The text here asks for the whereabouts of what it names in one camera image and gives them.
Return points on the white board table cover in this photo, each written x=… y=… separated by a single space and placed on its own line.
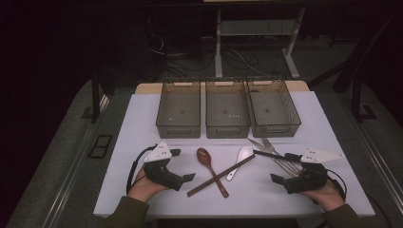
x=253 y=199

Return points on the brown wooden spoon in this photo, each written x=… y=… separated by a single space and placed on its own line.
x=204 y=156

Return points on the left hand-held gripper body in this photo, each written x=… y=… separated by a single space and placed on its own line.
x=161 y=174

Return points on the black chopstick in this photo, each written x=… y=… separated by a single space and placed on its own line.
x=269 y=154

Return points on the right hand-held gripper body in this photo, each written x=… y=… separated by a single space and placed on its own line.
x=309 y=180

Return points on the metal fork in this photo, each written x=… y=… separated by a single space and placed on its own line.
x=268 y=144

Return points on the metal forks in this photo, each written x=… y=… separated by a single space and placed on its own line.
x=263 y=148

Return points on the person's right hand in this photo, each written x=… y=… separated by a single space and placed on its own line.
x=329 y=196

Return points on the smoky clear plastic bin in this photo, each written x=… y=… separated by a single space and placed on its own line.
x=179 y=109
x=272 y=109
x=226 y=109

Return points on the metal floor rail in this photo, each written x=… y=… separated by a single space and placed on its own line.
x=380 y=164
x=71 y=177

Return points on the black metal stand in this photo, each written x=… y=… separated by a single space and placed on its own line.
x=356 y=95
x=95 y=101

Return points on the white ceramic spoon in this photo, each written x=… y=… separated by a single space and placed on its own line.
x=244 y=154

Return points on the person's left hand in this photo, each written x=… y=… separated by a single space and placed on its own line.
x=142 y=188

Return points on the white metal table frame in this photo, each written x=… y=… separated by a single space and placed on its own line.
x=218 y=47

